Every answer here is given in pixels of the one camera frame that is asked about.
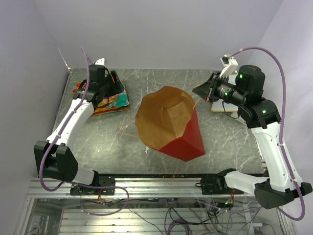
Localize purple cable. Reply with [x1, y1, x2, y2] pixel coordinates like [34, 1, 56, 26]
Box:
[227, 47, 306, 221]
[39, 46, 130, 196]

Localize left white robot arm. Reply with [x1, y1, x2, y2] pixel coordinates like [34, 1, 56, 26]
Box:
[34, 64, 124, 194]

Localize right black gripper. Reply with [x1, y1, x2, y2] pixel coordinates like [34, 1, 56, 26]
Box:
[193, 71, 246, 107]

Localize orange Kettle chip bag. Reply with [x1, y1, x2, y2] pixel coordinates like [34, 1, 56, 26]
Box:
[72, 84, 130, 117]

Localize red brown paper bag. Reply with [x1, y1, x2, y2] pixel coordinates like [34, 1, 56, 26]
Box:
[134, 86, 205, 162]

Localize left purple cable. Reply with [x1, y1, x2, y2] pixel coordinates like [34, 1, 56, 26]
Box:
[39, 46, 130, 196]

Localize teal snack packet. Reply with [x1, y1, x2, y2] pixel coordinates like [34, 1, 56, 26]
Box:
[107, 88, 129, 109]

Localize white notepad board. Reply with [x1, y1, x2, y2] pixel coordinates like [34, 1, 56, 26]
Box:
[211, 74, 238, 113]

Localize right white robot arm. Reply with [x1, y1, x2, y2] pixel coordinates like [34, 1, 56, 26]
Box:
[192, 65, 313, 209]

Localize aluminium rail frame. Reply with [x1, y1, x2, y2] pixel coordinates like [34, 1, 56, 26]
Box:
[25, 175, 295, 235]

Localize loose wires under table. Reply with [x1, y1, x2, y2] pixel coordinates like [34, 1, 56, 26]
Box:
[80, 190, 269, 235]

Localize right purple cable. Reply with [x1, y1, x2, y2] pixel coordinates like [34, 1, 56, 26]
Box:
[227, 47, 306, 221]

